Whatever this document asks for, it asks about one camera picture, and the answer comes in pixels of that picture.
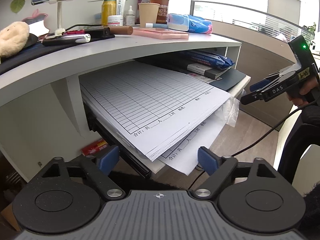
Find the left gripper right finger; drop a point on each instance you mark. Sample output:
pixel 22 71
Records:
pixel 220 171

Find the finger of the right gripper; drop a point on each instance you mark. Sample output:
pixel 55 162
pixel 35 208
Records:
pixel 252 97
pixel 261 84

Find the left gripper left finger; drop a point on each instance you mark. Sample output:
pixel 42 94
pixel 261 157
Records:
pixel 97 168

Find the pink eyeshadow palette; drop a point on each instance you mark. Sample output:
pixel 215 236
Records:
pixel 160 33

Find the person's right hand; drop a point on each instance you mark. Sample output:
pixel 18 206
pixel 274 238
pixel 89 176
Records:
pixel 308 85

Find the red cylindrical can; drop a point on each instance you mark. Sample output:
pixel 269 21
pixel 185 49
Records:
pixel 94 147

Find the dark blue folder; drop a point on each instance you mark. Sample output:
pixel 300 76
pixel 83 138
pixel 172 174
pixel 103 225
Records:
pixel 228 80

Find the potted green plant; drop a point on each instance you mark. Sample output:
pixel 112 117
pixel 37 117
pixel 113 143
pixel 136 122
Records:
pixel 309 31

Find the white black small box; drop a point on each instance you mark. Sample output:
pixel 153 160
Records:
pixel 212 73

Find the blue wet wipes pack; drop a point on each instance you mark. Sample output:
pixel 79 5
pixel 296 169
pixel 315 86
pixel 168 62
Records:
pixel 209 59

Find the white red small box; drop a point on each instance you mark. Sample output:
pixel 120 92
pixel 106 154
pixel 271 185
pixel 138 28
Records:
pixel 194 75

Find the printed form paper stack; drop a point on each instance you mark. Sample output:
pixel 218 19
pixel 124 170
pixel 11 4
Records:
pixel 155 104

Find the white desk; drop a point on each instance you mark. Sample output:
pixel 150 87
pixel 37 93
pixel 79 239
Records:
pixel 42 114

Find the blue tissue pack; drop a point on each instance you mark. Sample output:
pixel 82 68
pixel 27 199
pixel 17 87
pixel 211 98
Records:
pixel 189 23

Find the blue white tube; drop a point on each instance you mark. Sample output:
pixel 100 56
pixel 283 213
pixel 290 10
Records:
pixel 156 25

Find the brown drink cup with straw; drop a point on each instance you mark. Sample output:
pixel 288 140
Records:
pixel 162 10

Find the kraft paper cup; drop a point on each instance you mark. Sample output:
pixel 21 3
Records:
pixel 148 13

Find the black desk mat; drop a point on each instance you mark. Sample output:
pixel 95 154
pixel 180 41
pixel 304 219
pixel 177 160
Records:
pixel 38 49

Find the black red lipstick tube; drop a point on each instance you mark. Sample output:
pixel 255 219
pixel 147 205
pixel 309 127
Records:
pixel 87 32

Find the brown cylindrical tube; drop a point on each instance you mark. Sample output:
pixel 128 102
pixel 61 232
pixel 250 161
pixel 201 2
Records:
pixel 121 30

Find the white phone stand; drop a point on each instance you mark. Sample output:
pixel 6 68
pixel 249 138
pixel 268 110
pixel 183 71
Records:
pixel 59 30

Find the small white dropper bottle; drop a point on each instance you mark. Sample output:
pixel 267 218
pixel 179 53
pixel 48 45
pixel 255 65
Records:
pixel 130 17

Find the white cream jar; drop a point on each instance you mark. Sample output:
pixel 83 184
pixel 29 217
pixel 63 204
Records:
pixel 115 20

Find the beige plush toy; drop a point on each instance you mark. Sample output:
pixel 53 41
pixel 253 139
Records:
pixel 13 38

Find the apple shaped mirror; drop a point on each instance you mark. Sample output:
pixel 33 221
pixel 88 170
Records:
pixel 36 23

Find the white tube green cap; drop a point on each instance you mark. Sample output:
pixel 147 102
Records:
pixel 120 4

